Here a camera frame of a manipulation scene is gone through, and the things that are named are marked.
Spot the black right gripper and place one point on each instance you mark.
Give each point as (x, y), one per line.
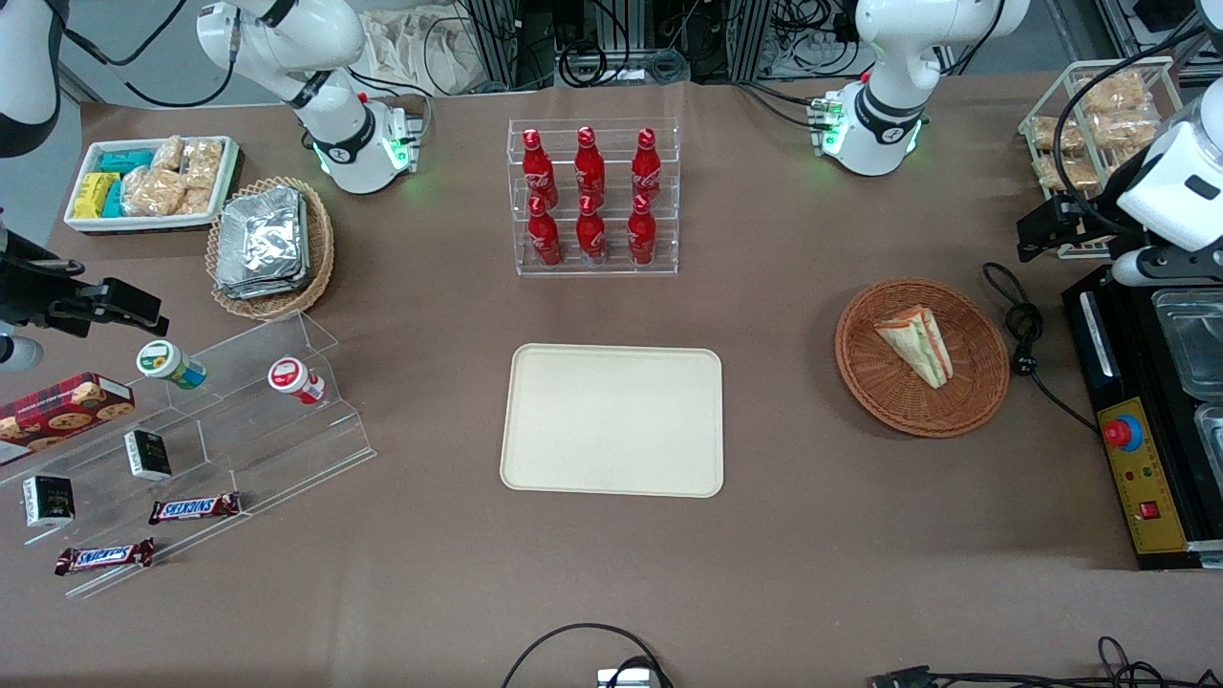
(27, 287)

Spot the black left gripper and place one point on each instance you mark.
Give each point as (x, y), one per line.
(1091, 221)

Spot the triangular sandwich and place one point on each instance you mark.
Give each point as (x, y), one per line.
(917, 344)

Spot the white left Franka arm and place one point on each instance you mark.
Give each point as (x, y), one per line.
(889, 57)

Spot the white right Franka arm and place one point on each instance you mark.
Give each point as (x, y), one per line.
(315, 57)

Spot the white rectangular snack tray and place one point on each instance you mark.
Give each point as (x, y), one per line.
(143, 225)

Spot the oval light wicker basket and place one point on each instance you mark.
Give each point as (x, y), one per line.
(321, 258)

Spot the round brown wicker basket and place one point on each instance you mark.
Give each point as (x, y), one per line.
(879, 387)

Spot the beige rectangular tray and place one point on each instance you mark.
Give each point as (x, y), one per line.
(611, 420)

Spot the bagged fried bread snack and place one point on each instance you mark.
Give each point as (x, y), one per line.
(1126, 132)
(1056, 134)
(1113, 93)
(1068, 172)

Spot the green lidded jar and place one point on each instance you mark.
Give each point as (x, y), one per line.
(162, 360)

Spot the black machine with yellow panel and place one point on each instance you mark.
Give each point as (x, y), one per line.
(1084, 330)

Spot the red tartan cookie box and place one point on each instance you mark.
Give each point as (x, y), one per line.
(57, 413)

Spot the teal snack pack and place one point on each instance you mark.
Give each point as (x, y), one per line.
(114, 201)
(126, 161)

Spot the yellow snack pack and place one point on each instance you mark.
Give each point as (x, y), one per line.
(94, 194)

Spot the clear bagged rice cracker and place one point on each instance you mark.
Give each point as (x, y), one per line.
(167, 153)
(195, 202)
(153, 193)
(203, 162)

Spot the small black box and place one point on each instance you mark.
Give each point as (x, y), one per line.
(148, 455)
(48, 501)

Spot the large clear plastic container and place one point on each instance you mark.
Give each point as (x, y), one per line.
(1192, 344)

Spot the silver foil container stack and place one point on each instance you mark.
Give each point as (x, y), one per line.
(263, 239)

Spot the red lidded jar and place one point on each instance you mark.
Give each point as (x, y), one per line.
(287, 375)

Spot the red emergency stop button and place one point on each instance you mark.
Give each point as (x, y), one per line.
(1123, 433)

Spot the clear acrylic stepped display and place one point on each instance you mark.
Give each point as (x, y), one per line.
(268, 449)

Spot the Snickers chocolate bar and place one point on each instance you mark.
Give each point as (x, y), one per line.
(105, 556)
(194, 507)

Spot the small clear plastic container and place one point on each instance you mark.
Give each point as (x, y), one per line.
(1212, 440)

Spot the white cloth bag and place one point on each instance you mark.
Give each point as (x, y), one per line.
(420, 53)

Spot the red cola bottle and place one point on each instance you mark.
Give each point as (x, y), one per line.
(591, 237)
(647, 170)
(545, 239)
(537, 172)
(641, 237)
(590, 170)

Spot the clear acrylic bottle rack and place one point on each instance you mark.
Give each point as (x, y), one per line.
(616, 268)

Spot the small silver device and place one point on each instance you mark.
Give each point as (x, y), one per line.
(626, 679)

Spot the black aluminium frame rack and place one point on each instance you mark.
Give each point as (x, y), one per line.
(497, 38)

